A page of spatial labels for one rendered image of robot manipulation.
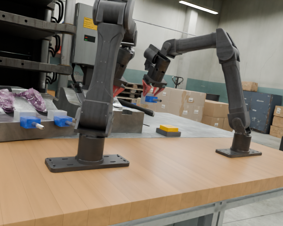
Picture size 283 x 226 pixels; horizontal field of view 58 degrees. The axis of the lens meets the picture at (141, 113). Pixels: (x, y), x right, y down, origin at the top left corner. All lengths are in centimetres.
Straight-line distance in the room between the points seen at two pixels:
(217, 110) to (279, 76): 318
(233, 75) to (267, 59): 768
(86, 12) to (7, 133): 125
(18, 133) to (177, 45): 69
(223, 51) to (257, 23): 827
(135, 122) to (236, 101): 40
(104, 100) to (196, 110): 450
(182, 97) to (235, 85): 384
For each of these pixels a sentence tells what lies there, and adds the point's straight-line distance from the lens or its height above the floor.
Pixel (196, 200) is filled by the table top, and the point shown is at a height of 77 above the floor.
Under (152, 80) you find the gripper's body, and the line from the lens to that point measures 116.
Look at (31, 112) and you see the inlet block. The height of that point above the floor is 88.
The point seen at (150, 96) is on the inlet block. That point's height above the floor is 95.
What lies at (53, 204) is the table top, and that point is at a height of 80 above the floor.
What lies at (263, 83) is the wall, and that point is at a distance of 862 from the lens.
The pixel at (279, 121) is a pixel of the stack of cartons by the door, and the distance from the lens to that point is 774.
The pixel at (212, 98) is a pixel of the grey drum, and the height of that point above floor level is 76.
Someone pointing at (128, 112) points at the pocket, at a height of 88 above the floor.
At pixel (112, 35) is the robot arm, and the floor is 112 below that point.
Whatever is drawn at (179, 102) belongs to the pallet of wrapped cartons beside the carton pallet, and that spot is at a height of 69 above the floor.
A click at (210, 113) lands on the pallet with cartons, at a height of 51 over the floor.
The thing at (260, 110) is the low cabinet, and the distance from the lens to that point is 791.
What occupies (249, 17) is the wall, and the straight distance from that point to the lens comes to 957.
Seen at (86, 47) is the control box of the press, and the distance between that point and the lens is 186.
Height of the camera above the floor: 102
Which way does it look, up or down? 7 degrees down
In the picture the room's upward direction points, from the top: 8 degrees clockwise
